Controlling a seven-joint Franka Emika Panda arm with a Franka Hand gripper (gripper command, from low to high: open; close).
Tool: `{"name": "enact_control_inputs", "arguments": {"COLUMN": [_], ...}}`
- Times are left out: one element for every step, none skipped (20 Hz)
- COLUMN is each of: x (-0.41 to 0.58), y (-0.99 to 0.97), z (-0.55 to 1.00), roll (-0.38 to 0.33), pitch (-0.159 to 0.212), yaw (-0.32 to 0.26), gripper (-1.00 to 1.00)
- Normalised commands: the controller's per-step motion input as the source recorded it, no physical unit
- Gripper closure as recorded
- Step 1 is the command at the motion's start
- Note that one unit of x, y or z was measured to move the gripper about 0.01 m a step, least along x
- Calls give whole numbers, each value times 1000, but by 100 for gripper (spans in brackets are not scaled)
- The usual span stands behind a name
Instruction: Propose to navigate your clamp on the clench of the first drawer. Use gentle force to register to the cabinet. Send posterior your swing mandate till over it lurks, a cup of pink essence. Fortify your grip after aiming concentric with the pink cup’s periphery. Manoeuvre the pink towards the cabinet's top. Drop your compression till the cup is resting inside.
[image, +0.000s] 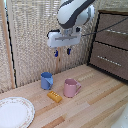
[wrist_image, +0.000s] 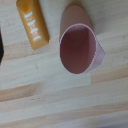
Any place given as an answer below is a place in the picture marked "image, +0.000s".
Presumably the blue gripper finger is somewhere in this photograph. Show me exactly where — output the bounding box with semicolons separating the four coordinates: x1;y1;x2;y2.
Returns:
53;49;60;58
66;47;73;56

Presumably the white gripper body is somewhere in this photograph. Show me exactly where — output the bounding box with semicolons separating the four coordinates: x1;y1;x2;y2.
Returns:
46;28;83;49

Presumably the dark brown drawer cabinet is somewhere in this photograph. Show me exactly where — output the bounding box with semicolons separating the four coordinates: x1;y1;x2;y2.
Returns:
86;8;128;83

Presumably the beige bamboo screen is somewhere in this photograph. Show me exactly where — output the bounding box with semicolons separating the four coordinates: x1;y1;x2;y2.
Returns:
0;0;128;93

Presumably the blue mug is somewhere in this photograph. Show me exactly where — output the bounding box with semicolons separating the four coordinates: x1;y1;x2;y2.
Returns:
40;71;55;91

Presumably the pink mug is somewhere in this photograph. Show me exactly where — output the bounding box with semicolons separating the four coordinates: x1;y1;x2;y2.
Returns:
63;78;83;99

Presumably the yellow block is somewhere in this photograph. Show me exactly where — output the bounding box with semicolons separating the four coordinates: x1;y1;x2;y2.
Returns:
46;90;64;104

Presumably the white patterned plate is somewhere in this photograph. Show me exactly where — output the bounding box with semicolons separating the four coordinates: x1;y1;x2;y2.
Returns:
0;96;36;128

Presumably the pale rounded object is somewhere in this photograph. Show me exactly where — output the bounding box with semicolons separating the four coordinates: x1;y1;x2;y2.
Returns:
110;105;128;128

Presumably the wooden screen post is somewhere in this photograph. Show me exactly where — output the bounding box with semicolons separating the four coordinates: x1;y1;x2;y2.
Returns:
54;0;65;75
0;0;17;90

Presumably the silver drawer handle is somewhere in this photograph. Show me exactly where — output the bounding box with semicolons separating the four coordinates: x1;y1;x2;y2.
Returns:
105;28;128;37
96;54;123;67

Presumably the black cable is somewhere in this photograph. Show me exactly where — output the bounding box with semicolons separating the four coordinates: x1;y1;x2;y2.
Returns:
81;15;128;37

